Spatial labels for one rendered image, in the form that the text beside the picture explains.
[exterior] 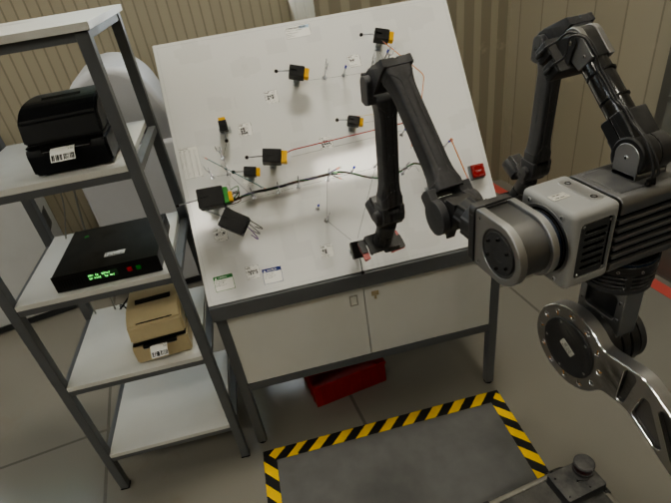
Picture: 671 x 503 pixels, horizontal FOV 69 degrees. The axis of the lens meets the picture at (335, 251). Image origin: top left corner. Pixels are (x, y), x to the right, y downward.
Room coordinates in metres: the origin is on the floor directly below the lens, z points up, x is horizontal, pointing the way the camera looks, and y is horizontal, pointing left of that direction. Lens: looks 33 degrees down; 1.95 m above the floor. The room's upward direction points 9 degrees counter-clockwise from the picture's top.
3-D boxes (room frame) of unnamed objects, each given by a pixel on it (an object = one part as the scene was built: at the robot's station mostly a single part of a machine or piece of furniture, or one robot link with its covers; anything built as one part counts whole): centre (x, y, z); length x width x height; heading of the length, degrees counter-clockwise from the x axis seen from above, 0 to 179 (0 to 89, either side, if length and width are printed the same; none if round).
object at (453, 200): (0.87, -0.26, 1.43); 0.10 x 0.05 x 0.09; 15
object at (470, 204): (0.80, -0.29, 1.45); 0.09 x 0.08 x 0.12; 105
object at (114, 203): (3.17, 1.16, 0.76); 0.77 x 0.69 x 1.52; 105
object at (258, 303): (1.52, -0.09, 0.83); 1.18 x 0.06 x 0.06; 97
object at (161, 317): (1.57, 0.74, 0.76); 0.30 x 0.21 x 0.20; 10
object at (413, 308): (1.57, -0.36, 0.60); 0.55 x 0.03 x 0.39; 97
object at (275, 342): (1.50, 0.19, 0.60); 0.55 x 0.02 x 0.39; 97
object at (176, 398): (1.61, 0.86, 0.92); 0.61 x 0.51 x 1.85; 97
